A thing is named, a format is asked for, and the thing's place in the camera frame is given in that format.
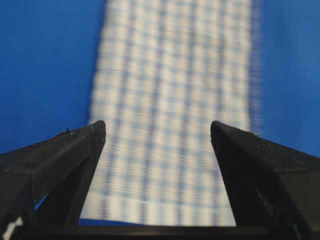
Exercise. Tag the blue table cloth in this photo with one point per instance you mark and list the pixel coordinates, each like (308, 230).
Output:
(48, 60)

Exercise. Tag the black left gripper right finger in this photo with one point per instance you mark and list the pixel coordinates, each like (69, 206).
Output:
(273, 190)

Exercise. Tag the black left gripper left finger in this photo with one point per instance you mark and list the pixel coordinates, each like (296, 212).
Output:
(43, 186)

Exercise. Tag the blue white checked towel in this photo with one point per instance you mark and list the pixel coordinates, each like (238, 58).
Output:
(166, 70)

